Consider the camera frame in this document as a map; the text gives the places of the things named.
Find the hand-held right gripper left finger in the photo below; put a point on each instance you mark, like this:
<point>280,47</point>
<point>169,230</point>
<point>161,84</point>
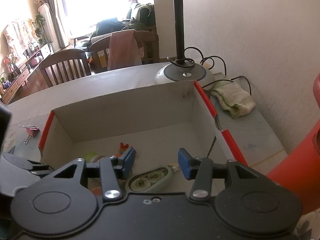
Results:
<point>128,158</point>

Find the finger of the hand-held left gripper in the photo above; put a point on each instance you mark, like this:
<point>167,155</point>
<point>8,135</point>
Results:
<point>38,169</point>

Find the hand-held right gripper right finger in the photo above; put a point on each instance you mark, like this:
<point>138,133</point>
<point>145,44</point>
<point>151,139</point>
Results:
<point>183,165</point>

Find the green correction tape dispenser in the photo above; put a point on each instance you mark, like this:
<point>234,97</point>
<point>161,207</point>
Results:
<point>147,178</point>

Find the red binder clip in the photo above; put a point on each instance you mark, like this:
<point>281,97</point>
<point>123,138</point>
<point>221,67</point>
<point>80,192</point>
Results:
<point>31,131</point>

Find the red cardboard box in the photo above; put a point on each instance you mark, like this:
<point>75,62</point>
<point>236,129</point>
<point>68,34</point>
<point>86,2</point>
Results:
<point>125,110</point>

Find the white green rag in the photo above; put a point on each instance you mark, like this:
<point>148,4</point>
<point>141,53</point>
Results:
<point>233,97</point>

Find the wooden television cabinet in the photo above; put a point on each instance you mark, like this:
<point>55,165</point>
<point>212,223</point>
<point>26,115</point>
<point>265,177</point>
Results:
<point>20,80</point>

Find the red water bottle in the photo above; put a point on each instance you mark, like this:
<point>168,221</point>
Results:
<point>292,170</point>

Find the pink cloth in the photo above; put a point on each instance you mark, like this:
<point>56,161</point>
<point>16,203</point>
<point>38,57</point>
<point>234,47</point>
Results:
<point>123,48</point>

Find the dark wooden chair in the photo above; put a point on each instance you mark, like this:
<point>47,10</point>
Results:
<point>148,45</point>
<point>65,56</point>

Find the sofa with clothes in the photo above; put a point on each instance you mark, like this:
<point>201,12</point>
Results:
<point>112,27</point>

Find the floral cloth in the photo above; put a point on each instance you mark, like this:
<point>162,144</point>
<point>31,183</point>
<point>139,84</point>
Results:
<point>17,37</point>

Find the grey desk lamp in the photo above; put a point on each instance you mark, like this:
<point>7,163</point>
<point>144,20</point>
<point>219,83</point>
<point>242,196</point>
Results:
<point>180,30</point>

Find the green potted plant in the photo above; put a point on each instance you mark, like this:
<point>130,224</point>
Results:
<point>41,30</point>

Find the white standing air conditioner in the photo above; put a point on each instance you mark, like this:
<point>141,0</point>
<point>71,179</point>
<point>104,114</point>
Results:
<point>46,22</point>

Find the grey curtain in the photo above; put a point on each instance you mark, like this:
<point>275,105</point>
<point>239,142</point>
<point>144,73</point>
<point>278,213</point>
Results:
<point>53,12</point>

